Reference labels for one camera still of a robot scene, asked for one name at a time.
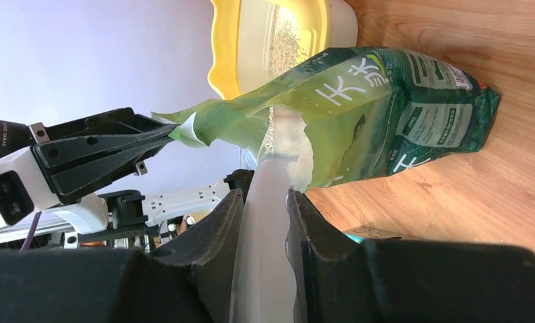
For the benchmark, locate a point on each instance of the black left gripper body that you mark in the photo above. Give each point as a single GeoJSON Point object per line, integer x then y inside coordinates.
{"type": "Point", "coordinates": [112, 122]}

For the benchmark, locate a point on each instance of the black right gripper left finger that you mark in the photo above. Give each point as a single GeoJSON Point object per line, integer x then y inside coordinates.
{"type": "Point", "coordinates": [188, 279]}

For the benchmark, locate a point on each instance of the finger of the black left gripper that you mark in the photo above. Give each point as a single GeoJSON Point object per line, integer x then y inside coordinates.
{"type": "Point", "coordinates": [105, 168]}
{"type": "Point", "coordinates": [78, 151]}

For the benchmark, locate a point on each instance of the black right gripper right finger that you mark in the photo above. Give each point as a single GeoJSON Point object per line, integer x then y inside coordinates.
{"type": "Point", "coordinates": [388, 280]}

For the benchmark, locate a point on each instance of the clear plastic litter scoop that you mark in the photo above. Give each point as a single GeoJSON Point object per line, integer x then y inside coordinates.
{"type": "Point", "coordinates": [264, 287]}

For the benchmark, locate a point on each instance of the green cat litter bag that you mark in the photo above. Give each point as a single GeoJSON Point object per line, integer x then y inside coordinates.
{"type": "Point", "coordinates": [350, 114]}

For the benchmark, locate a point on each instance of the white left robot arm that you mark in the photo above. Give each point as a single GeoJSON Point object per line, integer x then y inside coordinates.
{"type": "Point", "coordinates": [106, 218]}

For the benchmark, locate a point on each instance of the yellow litter box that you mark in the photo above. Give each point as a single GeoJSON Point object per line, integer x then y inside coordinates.
{"type": "Point", "coordinates": [254, 42]}

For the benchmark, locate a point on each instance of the teal spirit level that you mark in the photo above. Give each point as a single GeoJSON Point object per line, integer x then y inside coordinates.
{"type": "Point", "coordinates": [358, 234]}

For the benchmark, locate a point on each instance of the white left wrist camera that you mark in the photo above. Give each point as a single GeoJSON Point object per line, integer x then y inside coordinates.
{"type": "Point", "coordinates": [23, 187]}

